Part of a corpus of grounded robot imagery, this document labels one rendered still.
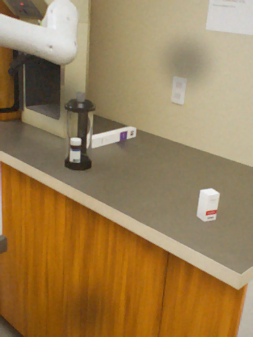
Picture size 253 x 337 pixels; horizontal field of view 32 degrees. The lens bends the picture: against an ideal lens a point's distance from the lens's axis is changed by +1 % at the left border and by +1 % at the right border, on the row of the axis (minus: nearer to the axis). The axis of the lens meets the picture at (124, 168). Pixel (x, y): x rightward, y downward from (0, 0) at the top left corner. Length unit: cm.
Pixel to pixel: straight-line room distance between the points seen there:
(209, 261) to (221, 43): 100
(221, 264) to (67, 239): 65
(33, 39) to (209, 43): 75
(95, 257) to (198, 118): 79
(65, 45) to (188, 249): 75
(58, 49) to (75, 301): 88
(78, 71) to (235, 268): 111
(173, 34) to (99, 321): 120
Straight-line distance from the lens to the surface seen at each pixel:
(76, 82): 189
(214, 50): 187
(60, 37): 147
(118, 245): 138
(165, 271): 127
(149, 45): 208
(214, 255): 114
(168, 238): 118
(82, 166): 156
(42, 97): 215
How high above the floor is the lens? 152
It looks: 21 degrees down
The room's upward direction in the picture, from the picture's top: 5 degrees clockwise
